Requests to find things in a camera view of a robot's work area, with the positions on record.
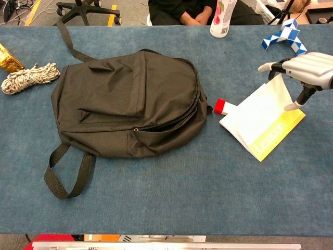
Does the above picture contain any black fabric backpack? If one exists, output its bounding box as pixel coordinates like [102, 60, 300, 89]
[43, 19, 213, 200]

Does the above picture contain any white bottle with fruit label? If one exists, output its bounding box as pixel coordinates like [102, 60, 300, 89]
[209, 0, 238, 39]

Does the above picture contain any seated person in black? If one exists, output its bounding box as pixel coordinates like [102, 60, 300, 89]
[148, 0, 265, 26]

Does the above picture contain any blue white snake puzzle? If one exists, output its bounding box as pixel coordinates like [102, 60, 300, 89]
[261, 18, 308, 59]

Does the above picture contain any orange white printed panel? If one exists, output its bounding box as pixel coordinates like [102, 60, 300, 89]
[83, 234, 207, 243]

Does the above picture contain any blue felt table mat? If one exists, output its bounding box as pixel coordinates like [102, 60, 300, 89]
[0, 24, 333, 237]

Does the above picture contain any white and yellow Lexicon book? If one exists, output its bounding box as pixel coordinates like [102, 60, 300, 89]
[219, 73, 306, 163]

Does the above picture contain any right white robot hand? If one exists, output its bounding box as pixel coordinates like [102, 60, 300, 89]
[258, 52, 333, 112]

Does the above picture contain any beige speckled rope bundle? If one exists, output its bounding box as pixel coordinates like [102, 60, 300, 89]
[1, 62, 61, 95]

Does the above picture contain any black tripod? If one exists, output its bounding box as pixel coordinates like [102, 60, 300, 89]
[269, 0, 296, 26]

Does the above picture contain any gold foil packet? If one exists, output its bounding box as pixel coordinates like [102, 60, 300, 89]
[0, 43, 24, 73]

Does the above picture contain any white bottle with red cap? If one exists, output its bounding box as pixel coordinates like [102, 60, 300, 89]
[213, 98, 239, 116]

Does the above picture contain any black office chair base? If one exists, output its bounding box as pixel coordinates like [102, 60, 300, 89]
[56, 0, 122, 26]

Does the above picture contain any aluminium profile rail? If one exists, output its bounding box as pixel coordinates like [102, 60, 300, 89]
[31, 241, 302, 250]

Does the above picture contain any red panel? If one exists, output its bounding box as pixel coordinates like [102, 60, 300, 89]
[27, 233, 76, 250]

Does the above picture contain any white plastic basket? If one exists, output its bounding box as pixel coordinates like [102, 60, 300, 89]
[253, 0, 276, 26]

